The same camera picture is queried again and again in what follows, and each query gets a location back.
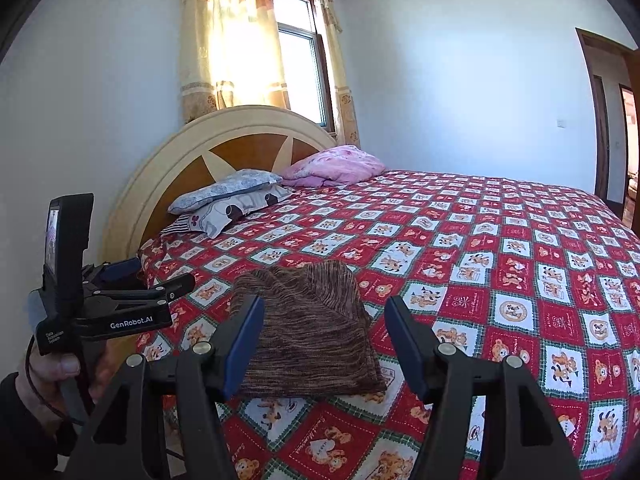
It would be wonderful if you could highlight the person's left hand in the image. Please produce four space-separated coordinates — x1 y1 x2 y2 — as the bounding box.
20 342 118 421

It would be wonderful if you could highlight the red checked printed bedsheet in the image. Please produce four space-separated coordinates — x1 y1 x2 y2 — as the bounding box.
135 170 640 480

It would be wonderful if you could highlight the brown door frame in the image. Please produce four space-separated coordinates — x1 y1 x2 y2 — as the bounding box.
575 27 640 221

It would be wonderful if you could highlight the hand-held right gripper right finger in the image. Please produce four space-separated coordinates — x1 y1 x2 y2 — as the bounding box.
384 295 581 480

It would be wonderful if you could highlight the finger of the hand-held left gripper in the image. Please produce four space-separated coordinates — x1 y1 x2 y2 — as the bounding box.
95 272 197 311
92 256 142 291

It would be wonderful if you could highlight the blue floral pillow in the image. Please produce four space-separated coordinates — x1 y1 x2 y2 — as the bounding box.
167 169 283 215

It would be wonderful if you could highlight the cream wooden headboard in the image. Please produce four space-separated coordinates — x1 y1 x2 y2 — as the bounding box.
100 105 341 271

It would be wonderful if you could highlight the grey patterned pillow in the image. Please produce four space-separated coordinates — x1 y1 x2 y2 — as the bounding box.
160 185 296 240

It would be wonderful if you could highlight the narrow yellow curtain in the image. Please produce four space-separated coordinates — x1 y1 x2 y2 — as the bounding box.
312 0 362 148

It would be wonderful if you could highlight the black cable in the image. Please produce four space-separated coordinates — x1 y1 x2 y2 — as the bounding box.
25 335 88 426

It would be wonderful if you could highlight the person's left forearm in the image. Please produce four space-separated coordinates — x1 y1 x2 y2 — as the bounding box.
0 372 78 480

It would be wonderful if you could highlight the window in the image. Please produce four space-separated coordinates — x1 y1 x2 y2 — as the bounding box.
270 0 335 128

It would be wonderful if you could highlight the brown knit sweater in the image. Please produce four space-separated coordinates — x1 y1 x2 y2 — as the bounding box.
227 260 388 397

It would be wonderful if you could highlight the pink pillow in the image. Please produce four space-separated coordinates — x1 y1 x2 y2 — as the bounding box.
280 145 387 188

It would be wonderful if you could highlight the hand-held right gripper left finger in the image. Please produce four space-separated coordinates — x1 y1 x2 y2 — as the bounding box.
65 294 266 480

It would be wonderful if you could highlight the wide yellow curtain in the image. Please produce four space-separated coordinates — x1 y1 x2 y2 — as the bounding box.
180 0 291 126

